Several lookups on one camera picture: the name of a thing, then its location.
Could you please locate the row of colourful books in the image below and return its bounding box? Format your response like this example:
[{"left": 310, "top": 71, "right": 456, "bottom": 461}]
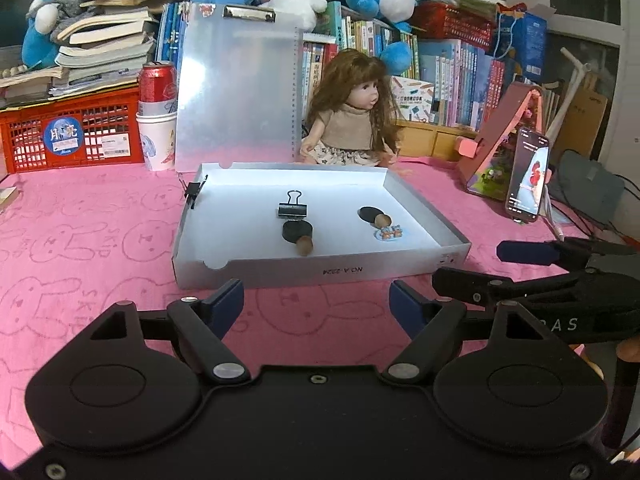
[{"left": 155, "top": 0, "right": 507, "bottom": 128}]

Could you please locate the blue gift bag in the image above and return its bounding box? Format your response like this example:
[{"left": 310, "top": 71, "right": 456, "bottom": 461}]
[{"left": 492, "top": 10, "right": 548, "bottom": 83}]

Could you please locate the white cardboard box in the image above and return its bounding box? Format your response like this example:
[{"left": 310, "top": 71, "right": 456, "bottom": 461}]
[{"left": 501, "top": 0, "right": 556, "bottom": 18}]

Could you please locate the dark grey pouch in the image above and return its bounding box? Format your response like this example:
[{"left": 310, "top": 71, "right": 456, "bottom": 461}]
[{"left": 547, "top": 150, "right": 626, "bottom": 223}]

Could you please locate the large black binder clip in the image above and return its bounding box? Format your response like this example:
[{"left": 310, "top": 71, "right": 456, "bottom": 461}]
[{"left": 278, "top": 189, "right": 307, "bottom": 220}]

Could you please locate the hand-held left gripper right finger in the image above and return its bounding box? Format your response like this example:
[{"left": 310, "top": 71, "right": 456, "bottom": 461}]
[{"left": 381, "top": 280, "right": 571, "bottom": 386}]

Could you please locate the white plastic rack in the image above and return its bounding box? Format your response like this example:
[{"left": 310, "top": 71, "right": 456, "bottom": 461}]
[{"left": 547, "top": 47, "right": 593, "bottom": 151}]

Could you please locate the brown cardboard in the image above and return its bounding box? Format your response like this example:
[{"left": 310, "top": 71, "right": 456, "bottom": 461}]
[{"left": 555, "top": 87, "right": 608, "bottom": 161}]

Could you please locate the pink bunny print towel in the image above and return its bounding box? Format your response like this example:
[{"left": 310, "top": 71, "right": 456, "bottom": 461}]
[{"left": 0, "top": 155, "right": 640, "bottom": 401}]

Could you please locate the blue and white plush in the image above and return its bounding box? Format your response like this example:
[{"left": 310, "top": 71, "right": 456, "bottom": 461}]
[{"left": 21, "top": 0, "right": 66, "bottom": 70}]

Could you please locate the small black binder clip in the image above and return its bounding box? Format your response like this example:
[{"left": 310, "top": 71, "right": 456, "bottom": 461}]
[{"left": 183, "top": 175, "right": 209, "bottom": 209}]

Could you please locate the pink phone stand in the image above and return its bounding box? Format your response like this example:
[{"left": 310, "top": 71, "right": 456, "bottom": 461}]
[{"left": 456, "top": 82, "right": 551, "bottom": 201}]

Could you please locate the smartphone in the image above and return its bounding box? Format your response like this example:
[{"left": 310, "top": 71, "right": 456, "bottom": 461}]
[{"left": 505, "top": 126, "right": 551, "bottom": 224}]

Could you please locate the white paper cup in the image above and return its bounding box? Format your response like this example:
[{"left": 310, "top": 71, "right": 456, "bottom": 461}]
[{"left": 136, "top": 102, "right": 179, "bottom": 172}]

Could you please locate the pencil print box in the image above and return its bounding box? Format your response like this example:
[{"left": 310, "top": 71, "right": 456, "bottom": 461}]
[{"left": 390, "top": 76, "right": 435, "bottom": 122}]

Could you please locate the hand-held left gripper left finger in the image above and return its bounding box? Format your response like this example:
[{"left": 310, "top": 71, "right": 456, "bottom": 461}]
[{"left": 92, "top": 279, "right": 252, "bottom": 386}]

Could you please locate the red plastic basket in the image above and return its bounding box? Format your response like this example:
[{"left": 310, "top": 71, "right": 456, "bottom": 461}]
[{"left": 410, "top": 1, "right": 496, "bottom": 51}]

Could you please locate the stack of worn books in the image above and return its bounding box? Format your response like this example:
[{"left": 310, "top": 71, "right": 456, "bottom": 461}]
[{"left": 0, "top": 0, "right": 188, "bottom": 111}]

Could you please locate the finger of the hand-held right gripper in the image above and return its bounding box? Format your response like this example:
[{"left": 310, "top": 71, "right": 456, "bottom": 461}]
[
  {"left": 496, "top": 237, "right": 636, "bottom": 266},
  {"left": 431, "top": 267, "right": 593, "bottom": 311}
]

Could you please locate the large black round lid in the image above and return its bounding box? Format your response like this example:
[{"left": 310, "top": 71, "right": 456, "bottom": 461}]
[{"left": 282, "top": 220, "right": 314, "bottom": 244}]

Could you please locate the wooden shelf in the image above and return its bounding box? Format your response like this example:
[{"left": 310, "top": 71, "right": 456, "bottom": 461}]
[{"left": 395, "top": 120, "right": 481, "bottom": 161}]

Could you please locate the black cable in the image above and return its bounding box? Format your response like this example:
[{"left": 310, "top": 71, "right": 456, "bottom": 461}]
[{"left": 550, "top": 175, "right": 640, "bottom": 247}]

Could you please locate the red plastic crate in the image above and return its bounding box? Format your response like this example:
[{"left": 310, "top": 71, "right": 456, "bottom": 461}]
[{"left": 0, "top": 87, "right": 146, "bottom": 174}]

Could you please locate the long-haired doll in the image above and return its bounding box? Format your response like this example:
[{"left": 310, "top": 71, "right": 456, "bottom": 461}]
[{"left": 300, "top": 49, "right": 403, "bottom": 167}]

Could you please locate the red drink can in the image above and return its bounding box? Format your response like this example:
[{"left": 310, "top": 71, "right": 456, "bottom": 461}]
[{"left": 137, "top": 61, "right": 179, "bottom": 116}]

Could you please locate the white cable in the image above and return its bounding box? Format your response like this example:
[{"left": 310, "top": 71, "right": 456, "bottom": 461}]
[{"left": 545, "top": 195, "right": 568, "bottom": 243}]

